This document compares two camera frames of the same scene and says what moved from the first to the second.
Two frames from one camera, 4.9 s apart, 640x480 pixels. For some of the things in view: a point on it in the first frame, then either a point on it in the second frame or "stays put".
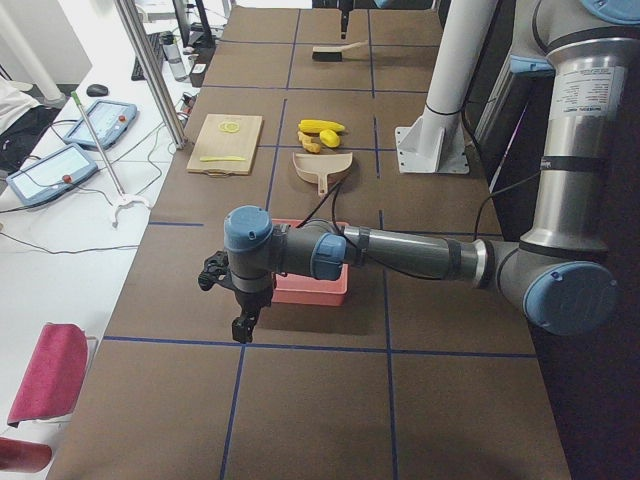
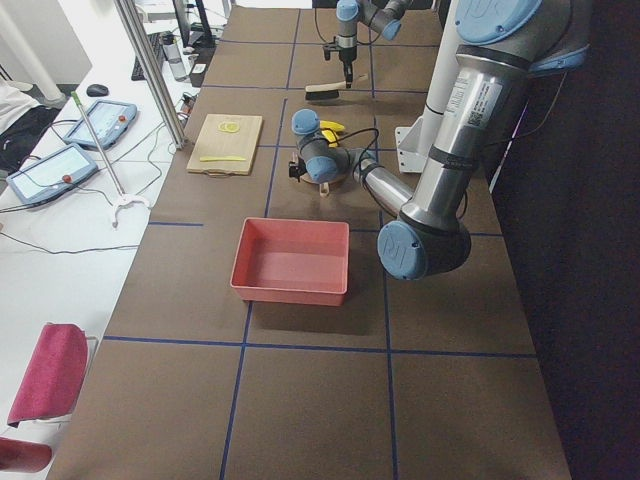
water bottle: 172,51 stays put
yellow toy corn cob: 315,126 stays put
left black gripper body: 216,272 -> 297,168
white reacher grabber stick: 122,197 stays put
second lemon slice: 229,126 stays put
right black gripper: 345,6 -> 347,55
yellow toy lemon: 330,138 stays put
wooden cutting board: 225,145 stays put
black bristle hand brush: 332,53 -> 326,91
